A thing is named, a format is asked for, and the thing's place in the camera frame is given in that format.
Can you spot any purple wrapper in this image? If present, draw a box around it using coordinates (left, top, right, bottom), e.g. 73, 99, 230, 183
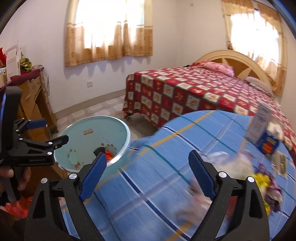
257, 164, 283, 213

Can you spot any red mesh net bag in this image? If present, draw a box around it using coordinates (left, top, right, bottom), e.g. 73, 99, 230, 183
104, 150, 114, 162

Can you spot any clear pink plastic wrapper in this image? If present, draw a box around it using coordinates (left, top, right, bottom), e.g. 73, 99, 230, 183
176, 150, 254, 224

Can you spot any yellow flowered wrapper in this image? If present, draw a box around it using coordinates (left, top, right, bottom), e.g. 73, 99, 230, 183
252, 172, 271, 216

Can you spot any light blue trash bin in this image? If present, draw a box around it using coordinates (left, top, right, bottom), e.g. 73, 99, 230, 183
54, 115, 131, 181

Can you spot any person's left hand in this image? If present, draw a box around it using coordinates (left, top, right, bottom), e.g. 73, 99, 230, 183
0, 166, 32, 193

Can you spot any wooden dresser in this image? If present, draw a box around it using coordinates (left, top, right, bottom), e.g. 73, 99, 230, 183
18, 71, 57, 142

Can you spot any red plastic bag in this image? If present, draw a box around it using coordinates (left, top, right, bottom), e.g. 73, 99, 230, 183
1, 196, 33, 218

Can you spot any dark red dresser cloth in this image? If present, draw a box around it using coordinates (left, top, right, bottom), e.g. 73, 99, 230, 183
1, 67, 44, 88

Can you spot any green cloth item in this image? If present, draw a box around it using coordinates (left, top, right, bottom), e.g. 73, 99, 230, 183
20, 58, 32, 73

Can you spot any clear snack packet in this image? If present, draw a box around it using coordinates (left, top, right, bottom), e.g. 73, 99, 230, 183
271, 151, 287, 178

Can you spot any blue white milk carton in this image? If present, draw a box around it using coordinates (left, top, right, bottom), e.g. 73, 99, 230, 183
257, 122, 283, 159

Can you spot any grey white carton box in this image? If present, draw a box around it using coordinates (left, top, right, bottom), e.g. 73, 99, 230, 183
245, 103, 272, 145

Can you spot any blue plaid table cloth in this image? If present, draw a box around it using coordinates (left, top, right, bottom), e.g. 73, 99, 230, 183
84, 110, 295, 240

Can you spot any red patterned bedspread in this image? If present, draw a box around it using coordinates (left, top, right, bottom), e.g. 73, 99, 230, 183
123, 66, 295, 159

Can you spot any left window beige curtain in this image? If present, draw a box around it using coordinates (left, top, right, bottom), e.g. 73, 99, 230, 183
65, 0, 153, 67

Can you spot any window beige curtain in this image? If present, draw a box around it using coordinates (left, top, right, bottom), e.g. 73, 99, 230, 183
65, 0, 153, 67
222, 1, 287, 96

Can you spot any striped pillow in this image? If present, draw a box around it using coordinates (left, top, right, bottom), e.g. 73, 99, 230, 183
245, 76, 273, 97

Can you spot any pink pillow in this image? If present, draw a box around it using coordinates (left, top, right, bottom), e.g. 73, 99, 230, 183
200, 61, 235, 77

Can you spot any cream wooden headboard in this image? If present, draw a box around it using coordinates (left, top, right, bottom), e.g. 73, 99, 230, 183
197, 50, 271, 86

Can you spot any back window beige curtain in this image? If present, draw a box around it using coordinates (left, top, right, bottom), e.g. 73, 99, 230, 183
222, 1, 287, 96

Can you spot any wall socket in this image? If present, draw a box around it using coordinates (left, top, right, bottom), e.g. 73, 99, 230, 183
87, 81, 93, 88

